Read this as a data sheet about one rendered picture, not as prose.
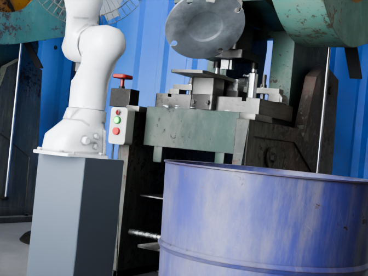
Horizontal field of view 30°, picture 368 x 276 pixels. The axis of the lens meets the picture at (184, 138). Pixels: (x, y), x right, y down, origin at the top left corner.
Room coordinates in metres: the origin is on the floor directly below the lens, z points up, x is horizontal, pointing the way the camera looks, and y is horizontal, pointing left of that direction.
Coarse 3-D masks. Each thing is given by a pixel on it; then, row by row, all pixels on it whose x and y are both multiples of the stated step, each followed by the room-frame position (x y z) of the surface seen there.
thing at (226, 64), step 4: (224, 60) 2.65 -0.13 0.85; (228, 60) 2.64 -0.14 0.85; (232, 60) 2.65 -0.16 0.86; (224, 64) 2.65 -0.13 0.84; (228, 64) 2.64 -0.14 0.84; (232, 64) 2.65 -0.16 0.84; (220, 68) 2.67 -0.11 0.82; (224, 68) 2.65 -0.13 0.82; (228, 68) 2.65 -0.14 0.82; (232, 68) 2.65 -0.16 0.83
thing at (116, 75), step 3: (114, 75) 2.63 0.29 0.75; (117, 75) 2.62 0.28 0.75; (120, 75) 2.61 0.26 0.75; (123, 75) 2.61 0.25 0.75; (126, 75) 2.62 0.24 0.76; (129, 75) 2.65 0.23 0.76; (120, 78) 2.65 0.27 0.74; (123, 78) 2.64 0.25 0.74; (126, 78) 2.63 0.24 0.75; (129, 78) 2.64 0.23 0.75; (132, 78) 2.65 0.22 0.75; (120, 81) 2.64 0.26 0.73; (123, 81) 2.64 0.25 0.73; (120, 84) 2.64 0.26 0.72; (123, 84) 2.64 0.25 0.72
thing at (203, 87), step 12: (180, 72) 2.43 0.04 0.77; (192, 72) 2.40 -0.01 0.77; (204, 72) 2.39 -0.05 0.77; (192, 84) 2.54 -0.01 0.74; (204, 84) 2.51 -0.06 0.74; (216, 84) 2.50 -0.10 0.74; (192, 96) 2.54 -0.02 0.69; (204, 96) 2.51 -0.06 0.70; (192, 108) 2.54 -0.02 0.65; (204, 108) 2.51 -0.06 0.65
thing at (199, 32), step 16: (224, 0) 2.36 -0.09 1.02; (176, 16) 2.37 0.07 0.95; (192, 16) 2.39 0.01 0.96; (208, 16) 2.41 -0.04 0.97; (224, 16) 2.41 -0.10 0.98; (240, 16) 2.42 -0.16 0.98; (176, 32) 2.42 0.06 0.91; (192, 32) 2.44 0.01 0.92; (208, 32) 2.46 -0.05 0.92; (224, 32) 2.46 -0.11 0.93; (240, 32) 2.47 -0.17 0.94; (176, 48) 2.47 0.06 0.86; (192, 48) 2.49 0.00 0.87; (208, 48) 2.50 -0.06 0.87; (224, 48) 2.51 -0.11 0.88
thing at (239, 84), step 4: (236, 80) 2.59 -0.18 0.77; (240, 80) 2.61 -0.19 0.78; (224, 84) 2.62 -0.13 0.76; (228, 84) 2.61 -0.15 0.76; (232, 84) 2.60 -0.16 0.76; (236, 84) 2.59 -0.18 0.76; (240, 84) 2.61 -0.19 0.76; (244, 84) 2.64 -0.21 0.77; (224, 88) 2.62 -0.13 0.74; (228, 88) 2.61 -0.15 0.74; (232, 88) 2.60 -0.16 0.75; (236, 88) 2.59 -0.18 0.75; (240, 88) 2.61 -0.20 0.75
